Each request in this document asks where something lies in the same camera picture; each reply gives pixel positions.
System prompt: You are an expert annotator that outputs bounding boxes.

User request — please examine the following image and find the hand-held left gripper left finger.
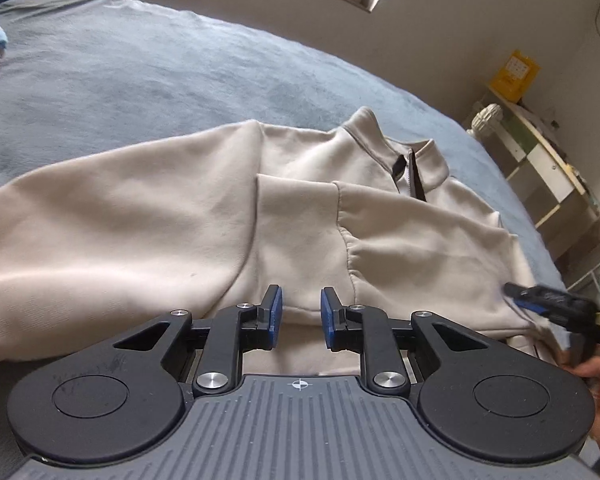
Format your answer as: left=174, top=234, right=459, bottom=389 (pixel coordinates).
left=114, top=284, right=285, bottom=396

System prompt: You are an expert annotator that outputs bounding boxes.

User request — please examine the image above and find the beige zip jacket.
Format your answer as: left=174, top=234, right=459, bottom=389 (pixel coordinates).
left=0, top=106, right=556, bottom=376

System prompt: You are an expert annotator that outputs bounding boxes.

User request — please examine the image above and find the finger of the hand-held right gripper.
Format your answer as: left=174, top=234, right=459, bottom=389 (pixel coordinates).
left=502, top=281, right=548, bottom=318

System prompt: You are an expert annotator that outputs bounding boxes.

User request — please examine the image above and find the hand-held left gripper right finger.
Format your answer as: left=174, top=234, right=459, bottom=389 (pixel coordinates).
left=320, top=286, right=486, bottom=396

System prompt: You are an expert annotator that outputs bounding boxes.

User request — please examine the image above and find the grey-blue bed blanket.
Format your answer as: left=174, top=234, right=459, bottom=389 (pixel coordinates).
left=0, top=0, right=581, bottom=480

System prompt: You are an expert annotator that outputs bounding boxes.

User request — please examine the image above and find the white wooden desk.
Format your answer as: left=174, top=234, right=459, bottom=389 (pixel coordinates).
left=472, top=85, right=600, bottom=291

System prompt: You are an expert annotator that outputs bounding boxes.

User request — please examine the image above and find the yellow box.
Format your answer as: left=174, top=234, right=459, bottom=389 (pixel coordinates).
left=487, top=50, right=541, bottom=103

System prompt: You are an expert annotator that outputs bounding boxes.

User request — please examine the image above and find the white metal shoe rack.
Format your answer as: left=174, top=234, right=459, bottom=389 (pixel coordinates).
left=565, top=255, right=600, bottom=306

